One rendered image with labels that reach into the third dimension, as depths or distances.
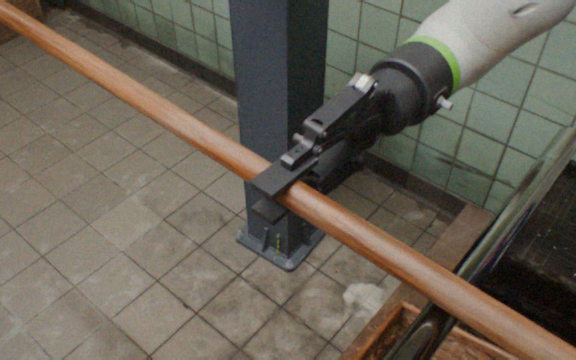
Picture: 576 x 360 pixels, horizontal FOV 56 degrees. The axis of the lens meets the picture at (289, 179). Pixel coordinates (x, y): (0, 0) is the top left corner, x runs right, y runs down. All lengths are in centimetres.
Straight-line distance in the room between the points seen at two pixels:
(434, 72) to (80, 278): 162
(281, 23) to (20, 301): 131
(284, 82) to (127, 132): 128
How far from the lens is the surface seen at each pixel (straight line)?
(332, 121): 54
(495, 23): 68
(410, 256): 48
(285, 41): 135
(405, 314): 104
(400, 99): 62
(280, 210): 54
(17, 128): 278
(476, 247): 55
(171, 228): 211
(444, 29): 72
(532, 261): 91
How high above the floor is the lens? 158
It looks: 45 degrees down
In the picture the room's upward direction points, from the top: straight up
